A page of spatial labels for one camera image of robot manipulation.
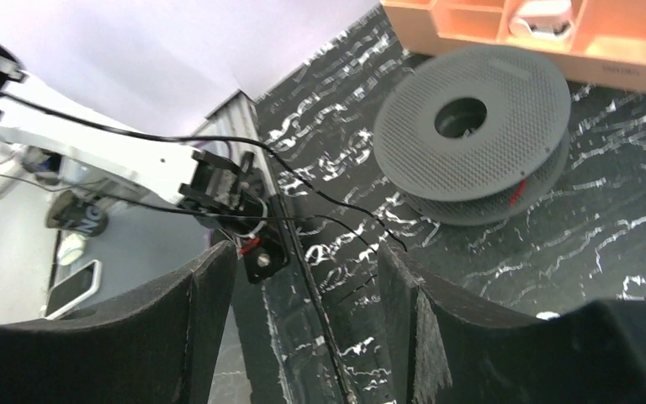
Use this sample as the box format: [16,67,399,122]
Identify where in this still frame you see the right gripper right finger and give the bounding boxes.
[378,244,646,403]

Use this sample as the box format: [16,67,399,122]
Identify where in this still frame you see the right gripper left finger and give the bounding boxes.
[0,241,238,403]

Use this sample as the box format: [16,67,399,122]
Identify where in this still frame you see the grey cable spool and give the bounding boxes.
[373,45,571,226]

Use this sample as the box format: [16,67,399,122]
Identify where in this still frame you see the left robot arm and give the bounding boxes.
[0,46,290,284]

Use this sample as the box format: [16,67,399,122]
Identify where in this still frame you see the smartphone white case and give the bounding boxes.
[41,259,103,320]

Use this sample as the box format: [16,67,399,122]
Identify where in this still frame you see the orange desk organizer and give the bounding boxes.
[381,0,646,93]

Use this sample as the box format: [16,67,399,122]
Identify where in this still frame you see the white tape dispenser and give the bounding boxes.
[508,0,575,40]

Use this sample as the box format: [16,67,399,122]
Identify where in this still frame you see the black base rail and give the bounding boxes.
[194,92,357,404]

